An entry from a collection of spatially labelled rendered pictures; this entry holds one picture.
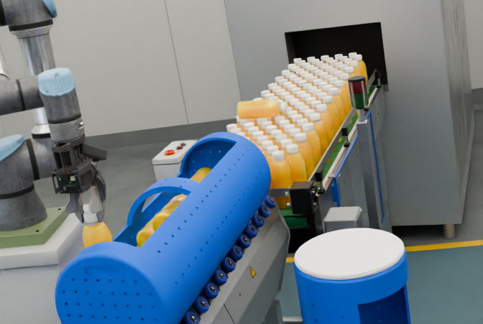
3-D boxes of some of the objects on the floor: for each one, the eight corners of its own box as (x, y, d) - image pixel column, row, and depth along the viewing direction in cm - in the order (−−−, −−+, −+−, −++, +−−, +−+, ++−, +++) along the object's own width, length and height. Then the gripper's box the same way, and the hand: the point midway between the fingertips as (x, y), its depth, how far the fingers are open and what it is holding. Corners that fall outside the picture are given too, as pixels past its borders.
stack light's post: (390, 391, 325) (355, 123, 293) (392, 386, 328) (357, 120, 297) (400, 392, 324) (366, 122, 292) (402, 386, 327) (368, 119, 296)
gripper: (35, 146, 184) (56, 234, 190) (80, 144, 180) (100, 233, 186) (54, 133, 192) (74, 219, 198) (98, 131, 188) (117, 218, 194)
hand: (91, 215), depth 194 cm, fingers closed on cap, 4 cm apart
